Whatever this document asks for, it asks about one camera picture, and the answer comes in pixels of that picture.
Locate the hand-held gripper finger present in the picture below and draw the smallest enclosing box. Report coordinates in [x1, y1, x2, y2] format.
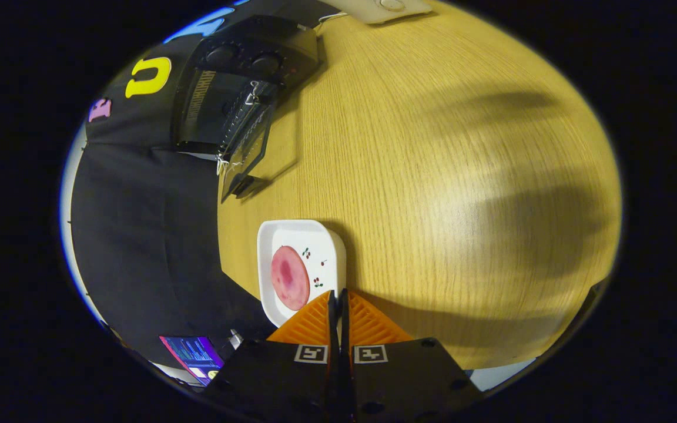
[338, 288, 486, 423]
[200, 290, 339, 423]

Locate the pink ham slice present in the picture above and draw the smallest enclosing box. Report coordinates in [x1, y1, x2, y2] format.
[270, 246, 311, 311]

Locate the white square plate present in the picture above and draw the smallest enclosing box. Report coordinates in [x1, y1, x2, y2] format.
[256, 219, 348, 328]

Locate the black toaster oven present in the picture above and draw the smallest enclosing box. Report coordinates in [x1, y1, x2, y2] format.
[171, 15, 323, 203]

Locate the white toaster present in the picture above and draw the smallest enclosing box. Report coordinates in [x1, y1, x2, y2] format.
[330, 0, 433, 25]

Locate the laptop screen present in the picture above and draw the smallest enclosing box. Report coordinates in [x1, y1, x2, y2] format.
[159, 335, 226, 387]

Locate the black backdrop cloth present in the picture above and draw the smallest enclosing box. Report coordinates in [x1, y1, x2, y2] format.
[71, 0, 339, 377]

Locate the metal wire oven rack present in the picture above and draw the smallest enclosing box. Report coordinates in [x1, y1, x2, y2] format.
[216, 81, 274, 175]

